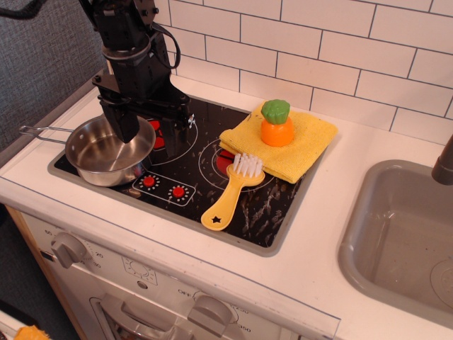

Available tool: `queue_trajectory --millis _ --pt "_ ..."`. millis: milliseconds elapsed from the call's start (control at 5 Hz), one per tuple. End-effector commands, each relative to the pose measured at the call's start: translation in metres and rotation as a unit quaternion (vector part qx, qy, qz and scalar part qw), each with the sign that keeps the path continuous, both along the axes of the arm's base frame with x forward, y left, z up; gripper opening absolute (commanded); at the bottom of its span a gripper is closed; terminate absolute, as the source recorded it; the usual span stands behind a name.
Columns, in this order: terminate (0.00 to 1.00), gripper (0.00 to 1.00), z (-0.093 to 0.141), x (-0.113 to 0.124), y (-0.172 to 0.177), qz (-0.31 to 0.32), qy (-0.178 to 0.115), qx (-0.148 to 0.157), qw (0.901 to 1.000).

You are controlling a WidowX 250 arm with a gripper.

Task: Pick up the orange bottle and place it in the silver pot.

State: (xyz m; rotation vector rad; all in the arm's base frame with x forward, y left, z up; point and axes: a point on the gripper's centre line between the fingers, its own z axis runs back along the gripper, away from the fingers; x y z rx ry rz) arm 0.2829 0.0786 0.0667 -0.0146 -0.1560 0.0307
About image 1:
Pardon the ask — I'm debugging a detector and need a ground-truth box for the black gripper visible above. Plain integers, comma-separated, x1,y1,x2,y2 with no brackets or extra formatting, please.
93,42,190,158

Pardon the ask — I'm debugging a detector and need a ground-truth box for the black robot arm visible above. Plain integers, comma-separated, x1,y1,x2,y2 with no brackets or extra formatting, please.
81,1,193,157

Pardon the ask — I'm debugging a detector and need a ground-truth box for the orange bottle with green cap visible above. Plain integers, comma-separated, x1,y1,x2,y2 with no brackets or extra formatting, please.
260,99,294,147

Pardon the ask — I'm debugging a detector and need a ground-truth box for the black toy stovetop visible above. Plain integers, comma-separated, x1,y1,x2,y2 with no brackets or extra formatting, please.
48,98,318,256

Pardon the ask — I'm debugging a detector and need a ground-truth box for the yellow dish brush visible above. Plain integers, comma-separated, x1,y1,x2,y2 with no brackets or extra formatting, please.
201,153,265,231

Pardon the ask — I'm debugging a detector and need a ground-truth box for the grey left oven knob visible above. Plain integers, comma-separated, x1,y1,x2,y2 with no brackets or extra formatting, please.
50,232,87,268

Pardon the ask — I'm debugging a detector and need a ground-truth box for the grey oven knob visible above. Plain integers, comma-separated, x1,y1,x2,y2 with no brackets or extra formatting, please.
50,232,87,268
188,295,233,337

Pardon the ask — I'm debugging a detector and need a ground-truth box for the yellow folded cloth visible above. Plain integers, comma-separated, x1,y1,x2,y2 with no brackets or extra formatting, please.
220,108,338,183

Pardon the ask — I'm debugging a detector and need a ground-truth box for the white toy oven front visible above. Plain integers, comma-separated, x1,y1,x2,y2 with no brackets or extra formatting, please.
19,213,339,339

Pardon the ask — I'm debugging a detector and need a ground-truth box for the grey right oven knob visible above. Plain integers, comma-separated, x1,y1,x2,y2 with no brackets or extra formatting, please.
188,295,233,337

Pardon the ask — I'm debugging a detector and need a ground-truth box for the yellow fuzzy object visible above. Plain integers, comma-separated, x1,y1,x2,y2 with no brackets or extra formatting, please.
13,325,50,340

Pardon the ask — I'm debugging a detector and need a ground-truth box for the grey sink basin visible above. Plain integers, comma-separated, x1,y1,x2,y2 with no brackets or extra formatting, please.
338,159,452,328

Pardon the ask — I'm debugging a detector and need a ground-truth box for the grey faucet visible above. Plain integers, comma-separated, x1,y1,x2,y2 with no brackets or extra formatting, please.
431,135,453,186

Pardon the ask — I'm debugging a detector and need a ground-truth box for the silver pot with handle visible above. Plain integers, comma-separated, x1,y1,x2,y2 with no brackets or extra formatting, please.
19,115,156,187

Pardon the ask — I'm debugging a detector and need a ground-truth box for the black cable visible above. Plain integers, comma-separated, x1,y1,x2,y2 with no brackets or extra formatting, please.
150,21,182,70

